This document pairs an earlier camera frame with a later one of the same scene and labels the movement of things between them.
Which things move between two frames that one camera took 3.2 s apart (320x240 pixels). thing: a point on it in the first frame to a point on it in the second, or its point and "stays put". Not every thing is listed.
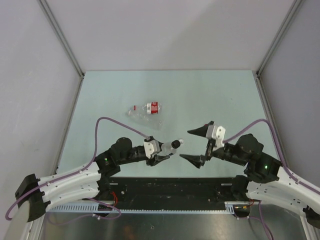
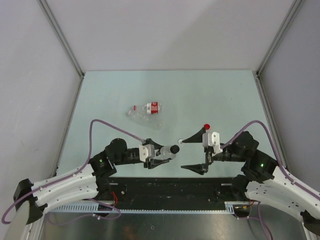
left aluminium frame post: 60,32 stays put
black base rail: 171,192 stays put
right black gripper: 197,160 to 200,168
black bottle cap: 175,144 to 174,149
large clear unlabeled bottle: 147,119 stays put
